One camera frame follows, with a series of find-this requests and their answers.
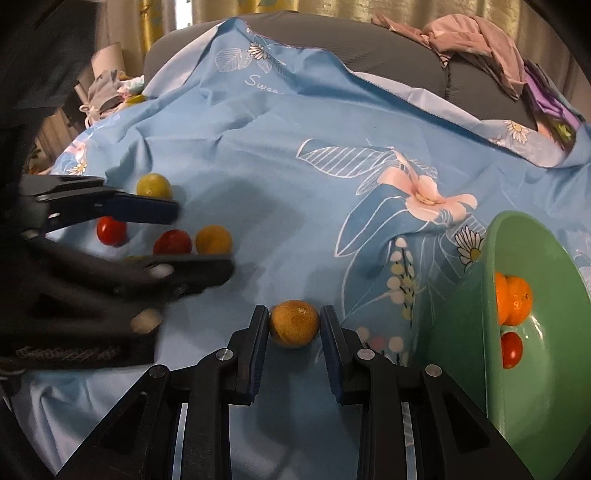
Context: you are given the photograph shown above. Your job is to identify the golden curtain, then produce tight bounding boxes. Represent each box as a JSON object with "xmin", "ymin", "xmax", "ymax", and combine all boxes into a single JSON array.
[{"xmin": 134, "ymin": 0, "xmax": 528, "ymax": 32}]

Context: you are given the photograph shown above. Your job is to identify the green tomato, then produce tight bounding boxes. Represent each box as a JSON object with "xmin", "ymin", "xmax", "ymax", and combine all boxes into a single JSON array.
[{"xmin": 123, "ymin": 256, "xmax": 144, "ymax": 263}]

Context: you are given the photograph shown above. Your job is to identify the small tan-orange fruit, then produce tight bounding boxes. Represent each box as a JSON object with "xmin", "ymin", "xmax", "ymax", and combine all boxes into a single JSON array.
[
  {"xmin": 270, "ymin": 300, "xmax": 320, "ymax": 348},
  {"xmin": 195, "ymin": 225, "xmax": 233, "ymax": 255}
]

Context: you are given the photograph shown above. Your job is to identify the red tomato behind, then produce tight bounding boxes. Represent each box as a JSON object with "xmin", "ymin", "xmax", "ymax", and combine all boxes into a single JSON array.
[{"xmin": 152, "ymin": 229, "xmax": 192, "ymax": 255}]

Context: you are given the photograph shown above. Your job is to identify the blue floral cloth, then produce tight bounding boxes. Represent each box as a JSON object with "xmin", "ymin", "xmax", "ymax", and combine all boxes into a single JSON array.
[{"xmin": 11, "ymin": 17, "xmax": 591, "ymax": 480}]

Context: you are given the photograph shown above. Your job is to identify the purple clothes pile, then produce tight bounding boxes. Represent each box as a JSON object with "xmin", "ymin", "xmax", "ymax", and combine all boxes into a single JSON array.
[{"xmin": 524, "ymin": 60, "xmax": 586, "ymax": 151}]

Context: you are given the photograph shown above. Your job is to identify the yellow-green fruit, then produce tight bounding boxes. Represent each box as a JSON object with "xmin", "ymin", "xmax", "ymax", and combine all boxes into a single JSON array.
[{"xmin": 135, "ymin": 173, "xmax": 173, "ymax": 200}]

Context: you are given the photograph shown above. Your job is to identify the grey sofa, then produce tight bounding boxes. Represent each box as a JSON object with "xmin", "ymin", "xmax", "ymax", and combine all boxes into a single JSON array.
[{"xmin": 143, "ymin": 11, "xmax": 537, "ymax": 130}]

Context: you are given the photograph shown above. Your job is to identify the orange mandarin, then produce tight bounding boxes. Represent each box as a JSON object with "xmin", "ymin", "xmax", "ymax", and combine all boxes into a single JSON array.
[
  {"xmin": 495, "ymin": 272, "xmax": 511, "ymax": 325},
  {"xmin": 505, "ymin": 276, "xmax": 534, "ymax": 326}
]

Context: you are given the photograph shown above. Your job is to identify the green bowl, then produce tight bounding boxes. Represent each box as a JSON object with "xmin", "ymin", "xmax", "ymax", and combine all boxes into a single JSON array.
[{"xmin": 414, "ymin": 211, "xmax": 590, "ymax": 479}]

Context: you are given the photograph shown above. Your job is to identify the red cherry tomato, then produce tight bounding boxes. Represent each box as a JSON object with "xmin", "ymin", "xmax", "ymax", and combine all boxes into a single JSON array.
[{"xmin": 96, "ymin": 216, "xmax": 127, "ymax": 246}]

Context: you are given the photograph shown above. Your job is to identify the pink clothes pile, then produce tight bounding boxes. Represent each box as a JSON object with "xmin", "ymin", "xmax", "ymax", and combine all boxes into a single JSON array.
[{"xmin": 372, "ymin": 13, "xmax": 526, "ymax": 101}]

